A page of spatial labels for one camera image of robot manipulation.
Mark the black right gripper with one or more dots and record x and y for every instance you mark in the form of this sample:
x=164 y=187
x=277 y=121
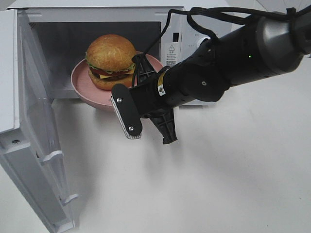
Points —
x=154 y=97

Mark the burger with sesame bun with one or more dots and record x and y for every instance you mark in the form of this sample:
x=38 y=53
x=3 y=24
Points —
x=109 y=58

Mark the white microwave door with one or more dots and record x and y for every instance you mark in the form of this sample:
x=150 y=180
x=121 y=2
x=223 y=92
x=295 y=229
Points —
x=31 y=57

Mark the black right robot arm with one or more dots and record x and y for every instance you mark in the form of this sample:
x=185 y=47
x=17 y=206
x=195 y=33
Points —
x=241 y=46

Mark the white warning label sticker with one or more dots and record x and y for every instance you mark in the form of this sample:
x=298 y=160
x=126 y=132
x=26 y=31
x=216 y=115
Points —
x=170 y=55

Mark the upper white power knob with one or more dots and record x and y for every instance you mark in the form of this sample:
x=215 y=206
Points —
x=201 y=40

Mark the white microwave oven body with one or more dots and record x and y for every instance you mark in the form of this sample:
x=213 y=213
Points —
x=62 y=30

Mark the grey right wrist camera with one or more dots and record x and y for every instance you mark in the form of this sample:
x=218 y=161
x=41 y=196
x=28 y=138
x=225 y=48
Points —
x=126 y=111

